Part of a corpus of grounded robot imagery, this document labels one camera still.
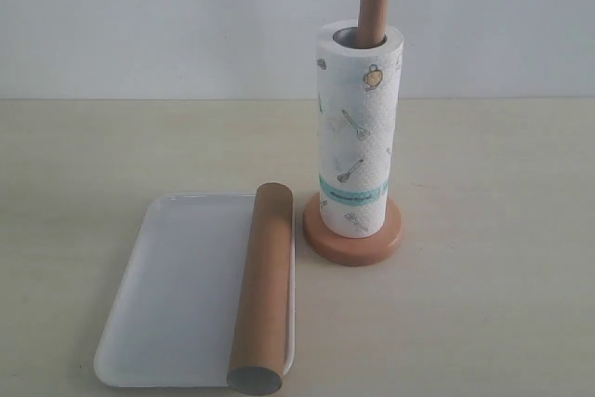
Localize printed paper towel roll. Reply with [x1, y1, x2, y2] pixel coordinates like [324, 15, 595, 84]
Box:
[316, 20, 403, 238]

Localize brown cardboard tube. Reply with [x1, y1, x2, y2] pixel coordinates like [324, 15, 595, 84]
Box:
[227, 182, 293, 396]

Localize wooden paper towel holder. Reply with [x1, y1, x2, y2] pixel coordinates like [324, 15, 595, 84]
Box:
[303, 0, 403, 267]

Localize white rectangular tray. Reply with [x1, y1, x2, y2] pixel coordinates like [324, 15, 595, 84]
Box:
[94, 192, 295, 389]

